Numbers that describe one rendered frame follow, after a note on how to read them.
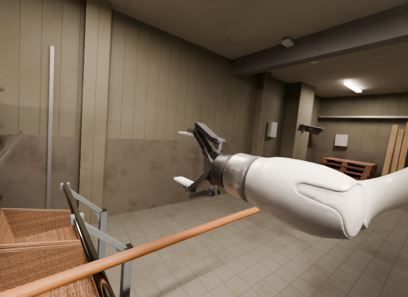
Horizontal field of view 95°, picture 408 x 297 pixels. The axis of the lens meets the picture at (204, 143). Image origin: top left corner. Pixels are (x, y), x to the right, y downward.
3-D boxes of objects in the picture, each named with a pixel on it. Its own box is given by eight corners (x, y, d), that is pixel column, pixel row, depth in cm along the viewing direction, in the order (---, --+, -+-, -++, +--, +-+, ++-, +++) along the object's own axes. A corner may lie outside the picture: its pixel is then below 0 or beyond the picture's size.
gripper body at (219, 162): (224, 153, 37) (196, 147, 44) (220, 195, 38) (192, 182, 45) (248, 153, 42) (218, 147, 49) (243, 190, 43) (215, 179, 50)
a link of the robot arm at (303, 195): (232, 201, 31) (267, 215, 40) (345, 254, 20) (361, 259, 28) (254, 143, 33) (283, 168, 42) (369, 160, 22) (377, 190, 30)
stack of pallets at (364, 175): (373, 193, 609) (378, 164, 602) (366, 197, 553) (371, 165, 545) (326, 181, 717) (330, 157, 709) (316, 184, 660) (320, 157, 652)
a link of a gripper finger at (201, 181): (219, 167, 46) (221, 172, 46) (195, 186, 53) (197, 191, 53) (207, 167, 44) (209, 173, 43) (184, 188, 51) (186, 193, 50)
